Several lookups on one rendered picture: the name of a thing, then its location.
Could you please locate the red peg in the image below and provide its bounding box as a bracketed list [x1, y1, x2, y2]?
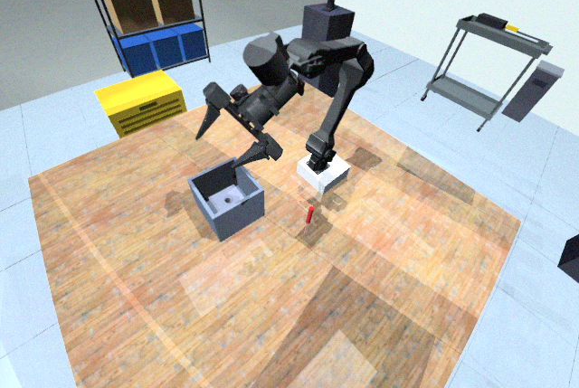
[306, 206, 314, 223]

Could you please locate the pale blue square plate with hole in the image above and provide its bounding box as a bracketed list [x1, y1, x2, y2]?
[209, 185, 244, 213]

